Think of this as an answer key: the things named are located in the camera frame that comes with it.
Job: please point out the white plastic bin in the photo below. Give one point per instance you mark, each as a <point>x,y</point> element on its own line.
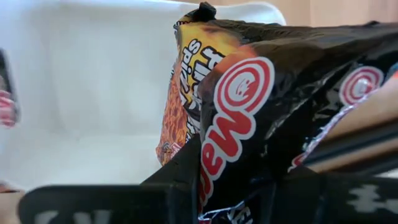
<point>77,93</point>

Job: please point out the black fire noodle pack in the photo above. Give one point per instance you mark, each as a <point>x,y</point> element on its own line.
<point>7,102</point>
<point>280,93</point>

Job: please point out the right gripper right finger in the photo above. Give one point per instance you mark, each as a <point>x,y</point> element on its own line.
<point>342,199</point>

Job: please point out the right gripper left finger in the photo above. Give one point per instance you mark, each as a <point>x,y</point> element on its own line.
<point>124,205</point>

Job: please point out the black table frame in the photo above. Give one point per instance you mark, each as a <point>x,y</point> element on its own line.
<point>357,146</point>

